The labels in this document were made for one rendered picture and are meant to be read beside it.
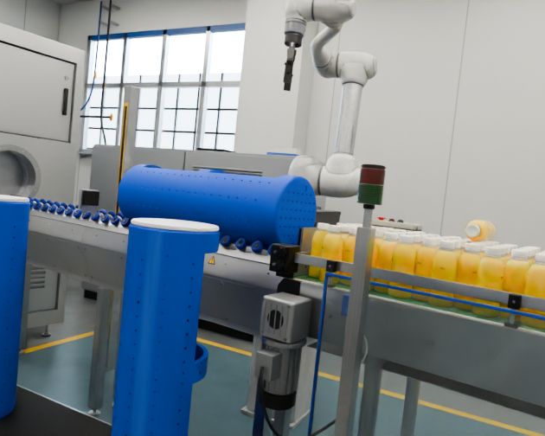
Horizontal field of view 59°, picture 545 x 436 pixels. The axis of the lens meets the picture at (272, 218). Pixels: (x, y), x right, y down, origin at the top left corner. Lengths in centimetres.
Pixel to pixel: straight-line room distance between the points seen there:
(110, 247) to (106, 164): 240
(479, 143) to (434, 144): 37
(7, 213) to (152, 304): 85
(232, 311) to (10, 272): 89
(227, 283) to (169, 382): 46
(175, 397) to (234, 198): 71
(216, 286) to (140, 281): 46
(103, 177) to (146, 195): 257
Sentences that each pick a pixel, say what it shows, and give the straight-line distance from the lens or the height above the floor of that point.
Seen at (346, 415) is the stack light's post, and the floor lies 61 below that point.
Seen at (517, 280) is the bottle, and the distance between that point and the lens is 139.
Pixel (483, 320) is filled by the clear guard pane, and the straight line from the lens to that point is 128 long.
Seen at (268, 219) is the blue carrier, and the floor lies 107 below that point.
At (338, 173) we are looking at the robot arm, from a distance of 241.
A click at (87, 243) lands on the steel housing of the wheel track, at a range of 245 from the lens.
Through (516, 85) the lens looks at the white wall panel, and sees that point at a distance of 460.
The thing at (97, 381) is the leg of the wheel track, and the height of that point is 18.
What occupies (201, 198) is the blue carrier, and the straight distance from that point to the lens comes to 188.
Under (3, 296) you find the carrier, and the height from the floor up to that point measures 66.
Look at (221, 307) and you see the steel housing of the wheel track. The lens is 190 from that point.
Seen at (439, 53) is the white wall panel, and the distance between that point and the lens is 474.
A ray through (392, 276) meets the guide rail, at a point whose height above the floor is 96.
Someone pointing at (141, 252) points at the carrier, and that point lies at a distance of 147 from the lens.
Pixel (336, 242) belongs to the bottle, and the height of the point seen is 103.
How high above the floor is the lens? 116
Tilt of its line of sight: 3 degrees down
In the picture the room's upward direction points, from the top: 6 degrees clockwise
